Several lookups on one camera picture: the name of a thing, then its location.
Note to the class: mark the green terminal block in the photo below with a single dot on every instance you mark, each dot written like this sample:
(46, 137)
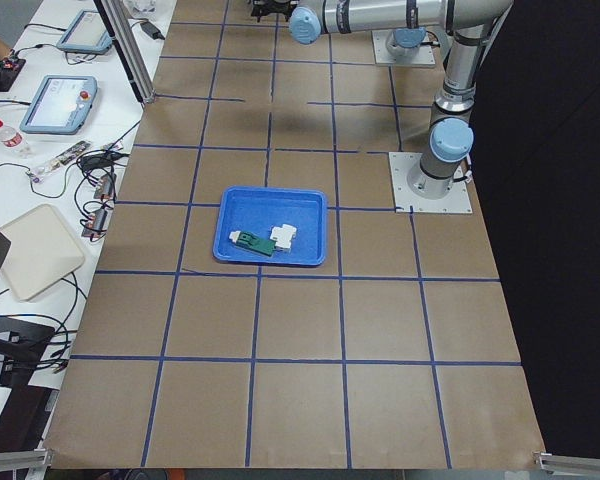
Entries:
(252, 243)

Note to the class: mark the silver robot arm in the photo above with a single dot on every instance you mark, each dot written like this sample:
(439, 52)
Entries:
(470, 26)

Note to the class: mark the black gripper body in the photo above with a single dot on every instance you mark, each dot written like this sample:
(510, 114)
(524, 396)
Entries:
(268, 7)

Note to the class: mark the plastic water bottle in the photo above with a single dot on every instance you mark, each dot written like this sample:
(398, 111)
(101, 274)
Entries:
(14, 141)

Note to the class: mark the far teach pendant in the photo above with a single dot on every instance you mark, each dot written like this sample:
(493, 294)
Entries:
(86, 34)

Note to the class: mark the white circuit breaker module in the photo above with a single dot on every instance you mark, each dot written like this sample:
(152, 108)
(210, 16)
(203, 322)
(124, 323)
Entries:
(283, 237)

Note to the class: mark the teach pendant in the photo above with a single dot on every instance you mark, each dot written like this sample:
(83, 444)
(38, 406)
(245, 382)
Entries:
(61, 105)
(86, 34)

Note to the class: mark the blue plastic tray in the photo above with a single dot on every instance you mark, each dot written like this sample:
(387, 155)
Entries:
(259, 209)

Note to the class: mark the beige plastic tray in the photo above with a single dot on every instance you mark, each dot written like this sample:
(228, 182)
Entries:
(43, 250)

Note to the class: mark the near teach pendant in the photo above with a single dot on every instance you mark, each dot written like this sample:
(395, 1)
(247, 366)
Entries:
(61, 105)

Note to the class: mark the black power adapter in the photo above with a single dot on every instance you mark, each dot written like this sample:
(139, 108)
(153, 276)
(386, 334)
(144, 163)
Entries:
(152, 31)

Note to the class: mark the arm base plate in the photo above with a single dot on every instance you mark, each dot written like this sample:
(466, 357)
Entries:
(416, 192)
(403, 47)

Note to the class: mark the aluminium frame post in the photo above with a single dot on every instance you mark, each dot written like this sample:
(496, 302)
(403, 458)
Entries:
(114, 19)

